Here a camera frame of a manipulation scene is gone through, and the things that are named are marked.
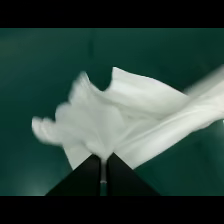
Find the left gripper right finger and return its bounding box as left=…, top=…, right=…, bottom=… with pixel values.
left=106, top=152, right=160, bottom=197

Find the white shirt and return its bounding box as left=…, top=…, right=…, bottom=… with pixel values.
left=31, top=65, right=224, bottom=184

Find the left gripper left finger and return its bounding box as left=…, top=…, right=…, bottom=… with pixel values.
left=45, top=153, right=102, bottom=197

